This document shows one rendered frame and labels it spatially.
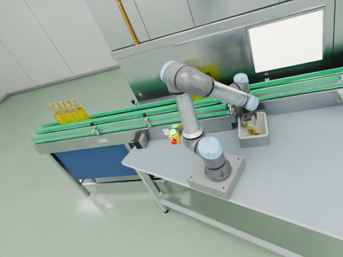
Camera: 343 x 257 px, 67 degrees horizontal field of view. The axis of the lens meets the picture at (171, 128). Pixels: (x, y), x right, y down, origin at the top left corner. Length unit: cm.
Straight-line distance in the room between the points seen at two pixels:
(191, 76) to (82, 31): 470
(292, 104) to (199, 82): 89
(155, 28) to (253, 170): 109
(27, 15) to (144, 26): 451
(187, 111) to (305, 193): 71
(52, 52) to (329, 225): 583
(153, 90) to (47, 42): 439
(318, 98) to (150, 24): 116
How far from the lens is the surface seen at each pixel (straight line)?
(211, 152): 130
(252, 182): 151
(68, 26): 578
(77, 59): 607
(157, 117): 185
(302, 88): 181
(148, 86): 206
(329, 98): 187
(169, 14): 177
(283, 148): 166
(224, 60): 183
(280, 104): 183
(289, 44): 182
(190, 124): 133
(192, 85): 109
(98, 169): 256
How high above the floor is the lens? 197
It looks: 37 degrees down
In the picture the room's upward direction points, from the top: 25 degrees counter-clockwise
